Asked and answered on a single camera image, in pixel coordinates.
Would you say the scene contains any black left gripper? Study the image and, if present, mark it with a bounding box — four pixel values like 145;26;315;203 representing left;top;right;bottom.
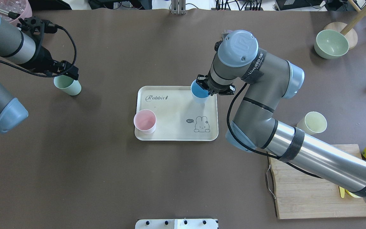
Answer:
18;17;79;80

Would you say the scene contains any cream rabbit tray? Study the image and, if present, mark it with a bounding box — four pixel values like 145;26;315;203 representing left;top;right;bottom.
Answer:
134;86;219;142

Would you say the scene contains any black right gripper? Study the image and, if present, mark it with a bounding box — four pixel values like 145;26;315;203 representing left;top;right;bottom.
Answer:
196;74;236;96

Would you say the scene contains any green cup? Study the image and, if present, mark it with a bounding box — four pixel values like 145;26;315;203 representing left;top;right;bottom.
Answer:
53;75;82;96

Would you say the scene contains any pink bowl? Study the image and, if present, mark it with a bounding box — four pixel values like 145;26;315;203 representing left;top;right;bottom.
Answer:
0;0;32;19

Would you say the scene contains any yellow plastic knife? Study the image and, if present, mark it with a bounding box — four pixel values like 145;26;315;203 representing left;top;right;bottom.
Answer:
338;186;345;198

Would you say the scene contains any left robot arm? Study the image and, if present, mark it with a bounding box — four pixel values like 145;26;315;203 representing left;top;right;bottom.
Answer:
0;9;81;134

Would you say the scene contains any wooden cup rack stand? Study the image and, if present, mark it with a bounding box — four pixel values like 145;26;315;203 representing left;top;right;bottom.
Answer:
324;0;366;50

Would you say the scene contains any aluminium frame post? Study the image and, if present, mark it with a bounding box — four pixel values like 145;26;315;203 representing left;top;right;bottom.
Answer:
170;0;186;15

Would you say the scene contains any pink cup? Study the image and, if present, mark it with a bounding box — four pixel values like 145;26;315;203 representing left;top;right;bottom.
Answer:
133;109;157;134

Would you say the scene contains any green bowl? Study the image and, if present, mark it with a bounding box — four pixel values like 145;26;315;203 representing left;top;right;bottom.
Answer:
314;30;349;59

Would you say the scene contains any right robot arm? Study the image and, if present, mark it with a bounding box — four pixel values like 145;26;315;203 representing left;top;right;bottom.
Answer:
197;30;366;203

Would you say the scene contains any cream yellow cup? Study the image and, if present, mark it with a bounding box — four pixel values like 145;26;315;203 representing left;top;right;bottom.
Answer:
296;111;327;135

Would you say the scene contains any blue cup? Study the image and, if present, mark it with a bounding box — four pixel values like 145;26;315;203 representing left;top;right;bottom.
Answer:
190;80;209;104

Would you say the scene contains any wooden cutting board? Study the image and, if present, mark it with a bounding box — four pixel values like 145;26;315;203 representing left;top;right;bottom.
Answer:
266;158;366;220

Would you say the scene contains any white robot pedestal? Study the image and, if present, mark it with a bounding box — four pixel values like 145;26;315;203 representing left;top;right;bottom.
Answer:
135;218;219;229

